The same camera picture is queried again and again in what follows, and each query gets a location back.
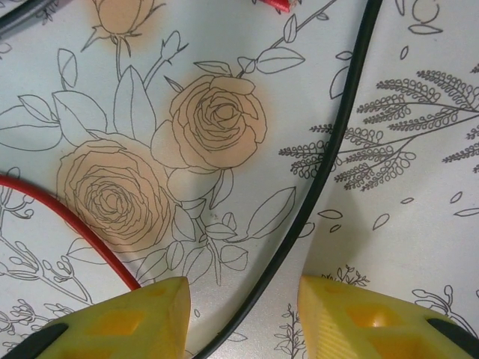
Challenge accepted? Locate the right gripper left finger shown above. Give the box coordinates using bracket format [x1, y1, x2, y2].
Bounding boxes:
[0, 276, 192, 359]

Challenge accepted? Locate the grey cable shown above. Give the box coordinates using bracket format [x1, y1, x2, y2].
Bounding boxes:
[0, 0, 61, 38]

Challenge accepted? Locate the red and white cable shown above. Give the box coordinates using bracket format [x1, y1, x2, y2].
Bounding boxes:
[254, 0, 302, 15]

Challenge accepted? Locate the bundle of red black wires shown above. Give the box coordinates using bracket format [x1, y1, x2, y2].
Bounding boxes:
[186, 0, 385, 359]

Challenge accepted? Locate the thick red cable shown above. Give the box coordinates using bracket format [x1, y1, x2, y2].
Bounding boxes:
[0, 174, 142, 292]

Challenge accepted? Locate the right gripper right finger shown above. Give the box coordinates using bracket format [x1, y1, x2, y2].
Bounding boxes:
[299, 275, 479, 359]

